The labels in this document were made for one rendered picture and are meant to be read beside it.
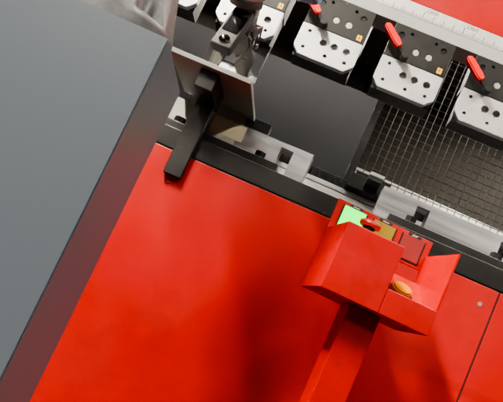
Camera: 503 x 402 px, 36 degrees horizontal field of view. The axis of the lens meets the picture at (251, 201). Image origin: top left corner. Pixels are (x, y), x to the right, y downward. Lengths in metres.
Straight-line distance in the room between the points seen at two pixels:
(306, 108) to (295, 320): 0.92
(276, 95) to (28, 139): 1.65
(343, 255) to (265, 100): 1.15
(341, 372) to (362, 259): 0.20
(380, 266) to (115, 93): 0.67
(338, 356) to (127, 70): 0.73
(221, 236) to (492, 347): 0.60
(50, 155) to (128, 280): 0.89
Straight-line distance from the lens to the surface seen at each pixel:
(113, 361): 1.65
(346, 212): 1.46
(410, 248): 1.50
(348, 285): 1.30
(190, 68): 1.66
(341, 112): 2.37
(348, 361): 1.36
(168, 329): 1.63
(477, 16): 1.94
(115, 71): 0.79
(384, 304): 1.32
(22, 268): 0.77
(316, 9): 1.85
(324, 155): 2.33
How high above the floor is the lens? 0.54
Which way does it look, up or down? 9 degrees up
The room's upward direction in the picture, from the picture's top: 25 degrees clockwise
